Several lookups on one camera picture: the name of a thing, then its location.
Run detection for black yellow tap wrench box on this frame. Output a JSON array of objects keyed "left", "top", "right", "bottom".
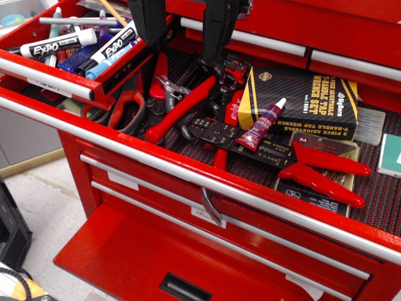
[{"left": 238, "top": 67, "right": 358, "bottom": 140}]

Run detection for red tool chest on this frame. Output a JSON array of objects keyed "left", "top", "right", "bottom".
[{"left": 1, "top": 1, "right": 400, "bottom": 300}]

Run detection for open large red drawer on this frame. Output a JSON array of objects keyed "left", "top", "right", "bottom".
[{"left": 0, "top": 46, "right": 401, "bottom": 264}]

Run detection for purple pen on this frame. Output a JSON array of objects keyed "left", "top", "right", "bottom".
[{"left": 98, "top": 9, "right": 107, "bottom": 38}]

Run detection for blue marker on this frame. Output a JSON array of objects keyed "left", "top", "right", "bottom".
[{"left": 58, "top": 33, "right": 113, "bottom": 73}]

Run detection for open small red drawer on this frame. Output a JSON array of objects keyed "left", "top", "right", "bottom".
[{"left": 1, "top": 1, "right": 156, "bottom": 110}]

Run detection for red handled diagonal cutters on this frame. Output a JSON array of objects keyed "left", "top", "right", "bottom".
[{"left": 148, "top": 51, "right": 192, "bottom": 102}]

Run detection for green white box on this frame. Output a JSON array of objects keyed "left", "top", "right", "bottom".
[{"left": 377, "top": 134, "right": 401, "bottom": 179}]

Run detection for light blue pen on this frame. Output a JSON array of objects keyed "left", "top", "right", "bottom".
[{"left": 85, "top": 39, "right": 141, "bottom": 80}]

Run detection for red threadlocker glue tube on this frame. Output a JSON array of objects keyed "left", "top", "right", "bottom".
[{"left": 235, "top": 97, "right": 287, "bottom": 151}]

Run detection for black box on floor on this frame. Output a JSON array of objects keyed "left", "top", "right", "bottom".
[{"left": 1, "top": 178, "right": 33, "bottom": 269}]

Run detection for white Expo marker left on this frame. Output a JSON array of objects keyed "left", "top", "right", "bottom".
[{"left": 6, "top": 28, "right": 97, "bottom": 58}]

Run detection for white Expo marker right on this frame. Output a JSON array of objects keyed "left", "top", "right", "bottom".
[{"left": 76, "top": 20, "right": 137, "bottom": 76}]

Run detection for white expo marker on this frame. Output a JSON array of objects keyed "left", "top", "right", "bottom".
[
  {"left": 76, "top": 20, "right": 137, "bottom": 76},
  {"left": 6, "top": 28, "right": 97, "bottom": 58}
]

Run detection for grey metal rod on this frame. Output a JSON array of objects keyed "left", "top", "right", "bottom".
[{"left": 39, "top": 17, "right": 122, "bottom": 26}]

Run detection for teal capped marker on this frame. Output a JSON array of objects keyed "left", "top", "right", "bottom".
[{"left": 44, "top": 7, "right": 62, "bottom": 67}]

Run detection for red handled crimping pliers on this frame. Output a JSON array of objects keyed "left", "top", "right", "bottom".
[{"left": 145, "top": 75, "right": 216, "bottom": 144}]

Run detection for red grey scissors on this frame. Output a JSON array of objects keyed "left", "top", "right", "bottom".
[{"left": 91, "top": 71, "right": 146, "bottom": 134}]

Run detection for drill bit set case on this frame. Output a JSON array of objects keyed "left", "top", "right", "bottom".
[{"left": 274, "top": 132, "right": 360, "bottom": 217}]

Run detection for clear plastic bit case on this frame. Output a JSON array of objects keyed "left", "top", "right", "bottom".
[{"left": 353, "top": 107, "right": 386, "bottom": 146}]

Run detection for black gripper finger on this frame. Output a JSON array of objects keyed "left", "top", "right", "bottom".
[
  {"left": 201, "top": 1, "right": 241, "bottom": 75},
  {"left": 127, "top": 0, "right": 167, "bottom": 46}
]

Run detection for red handled wire stripper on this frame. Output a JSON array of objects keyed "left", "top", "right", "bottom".
[{"left": 189, "top": 118, "right": 371, "bottom": 208}]

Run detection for wooden stick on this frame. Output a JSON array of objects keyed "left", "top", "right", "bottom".
[{"left": 100, "top": 0, "right": 128, "bottom": 26}]

